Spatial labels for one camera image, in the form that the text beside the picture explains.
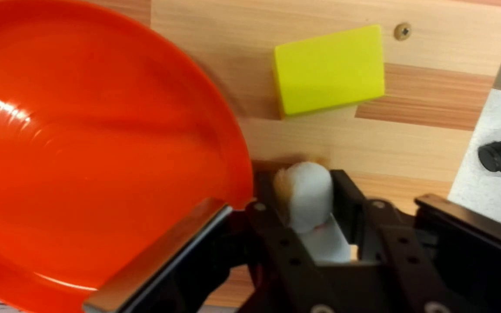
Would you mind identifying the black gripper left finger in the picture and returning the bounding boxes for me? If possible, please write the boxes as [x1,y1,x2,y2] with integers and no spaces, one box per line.
[241,168,328,313]

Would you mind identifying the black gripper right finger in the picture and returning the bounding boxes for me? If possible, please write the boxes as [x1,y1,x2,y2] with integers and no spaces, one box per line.
[327,168,455,313]

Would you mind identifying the small white toy object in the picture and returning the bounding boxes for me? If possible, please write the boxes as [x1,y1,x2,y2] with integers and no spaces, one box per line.
[273,161,360,267]

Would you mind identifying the black round knob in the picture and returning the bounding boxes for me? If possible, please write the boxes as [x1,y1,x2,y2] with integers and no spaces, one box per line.
[476,140,501,174]

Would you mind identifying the yellow block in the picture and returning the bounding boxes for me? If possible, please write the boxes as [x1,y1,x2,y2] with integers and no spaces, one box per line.
[271,23,388,121]

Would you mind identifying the red round plate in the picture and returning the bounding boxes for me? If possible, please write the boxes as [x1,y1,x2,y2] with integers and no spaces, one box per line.
[0,0,255,313]

